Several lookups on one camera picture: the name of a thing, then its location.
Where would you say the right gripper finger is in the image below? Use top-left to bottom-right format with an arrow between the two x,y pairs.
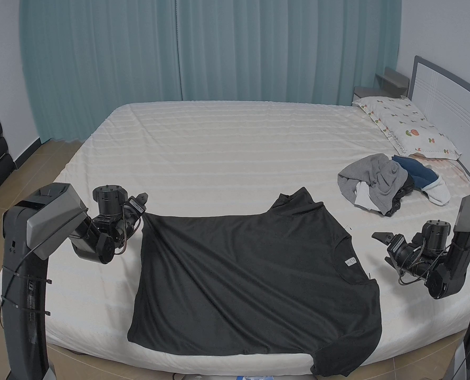
371,231 -> 396,247

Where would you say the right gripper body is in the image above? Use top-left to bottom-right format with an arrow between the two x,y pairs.
384,235 -> 421,275

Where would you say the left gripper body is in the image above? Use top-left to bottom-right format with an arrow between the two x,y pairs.
121,196 -> 144,230

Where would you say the black T-shirt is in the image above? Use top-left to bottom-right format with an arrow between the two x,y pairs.
127,187 -> 383,377

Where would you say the pile of clothes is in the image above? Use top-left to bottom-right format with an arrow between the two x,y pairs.
336,153 -> 452,218

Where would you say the bed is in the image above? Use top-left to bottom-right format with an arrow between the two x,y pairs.
0,56 -> 470,373

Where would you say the white printed pillow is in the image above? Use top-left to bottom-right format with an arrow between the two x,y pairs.
352,95 -> 462,161

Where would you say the blue-green curtain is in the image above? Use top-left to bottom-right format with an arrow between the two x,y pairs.
175,0 -> 402,106
19,0 -> 179,143

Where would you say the grey bedside table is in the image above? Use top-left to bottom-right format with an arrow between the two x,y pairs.
353,67 -> 410,103

